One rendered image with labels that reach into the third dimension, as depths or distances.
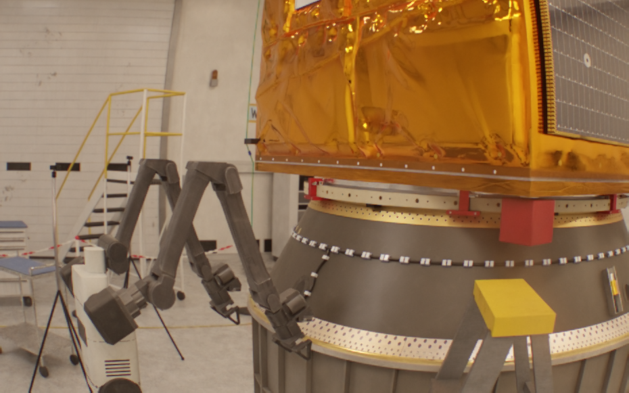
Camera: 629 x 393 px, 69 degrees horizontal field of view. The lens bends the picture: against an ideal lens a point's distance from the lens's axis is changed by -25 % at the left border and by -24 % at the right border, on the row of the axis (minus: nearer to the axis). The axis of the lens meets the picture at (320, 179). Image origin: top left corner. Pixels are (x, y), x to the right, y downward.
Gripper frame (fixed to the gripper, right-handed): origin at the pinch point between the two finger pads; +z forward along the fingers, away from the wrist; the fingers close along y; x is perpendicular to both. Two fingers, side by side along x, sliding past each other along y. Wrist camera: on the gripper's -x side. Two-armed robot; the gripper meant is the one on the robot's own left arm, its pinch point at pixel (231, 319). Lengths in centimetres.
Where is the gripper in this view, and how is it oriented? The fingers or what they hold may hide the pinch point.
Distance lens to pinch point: 219.6
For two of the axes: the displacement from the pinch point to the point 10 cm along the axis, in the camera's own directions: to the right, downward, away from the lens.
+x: -7.1, 4.9, -5.0
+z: 3.7, 8.7, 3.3
